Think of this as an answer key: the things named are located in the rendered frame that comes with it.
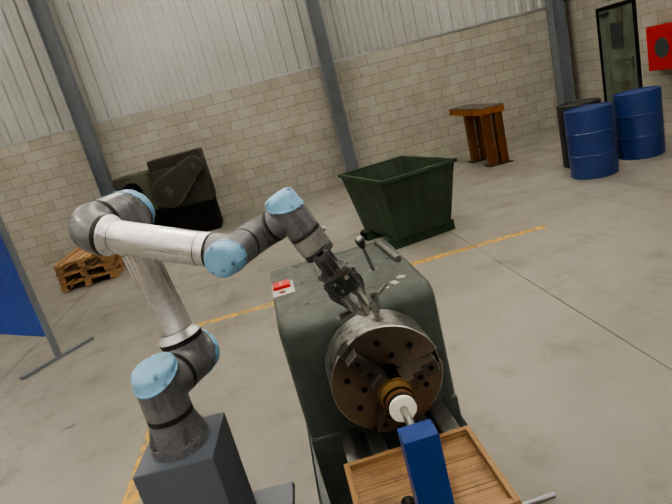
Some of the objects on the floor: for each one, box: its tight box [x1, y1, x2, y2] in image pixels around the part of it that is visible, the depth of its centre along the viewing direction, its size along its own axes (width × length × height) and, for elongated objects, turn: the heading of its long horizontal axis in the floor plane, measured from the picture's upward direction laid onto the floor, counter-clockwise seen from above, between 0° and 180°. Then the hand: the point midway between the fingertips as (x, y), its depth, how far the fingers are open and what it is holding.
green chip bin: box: [338, 155, 457, 250], centre depth 648 cm, size 134×94×85 cm
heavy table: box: [449, 103, 514, 167], centre depth 982 cm, size 161×44×100 cm, turn 47°
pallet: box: [53, 247, 126, 293], centre depth 866 cm, size 125×86×44 cm
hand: (363, 310), depth 129 cm, fingers closed
